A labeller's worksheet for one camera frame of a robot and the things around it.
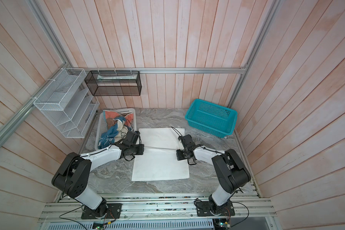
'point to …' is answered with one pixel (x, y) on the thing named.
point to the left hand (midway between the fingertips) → (142, 151)
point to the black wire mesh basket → (114, 83)
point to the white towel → (159, 161)
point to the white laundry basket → (100, 121)
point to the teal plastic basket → (215, 119)
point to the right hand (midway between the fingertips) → (179, 154)
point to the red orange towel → (111, 116)
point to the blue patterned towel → (105, 140)
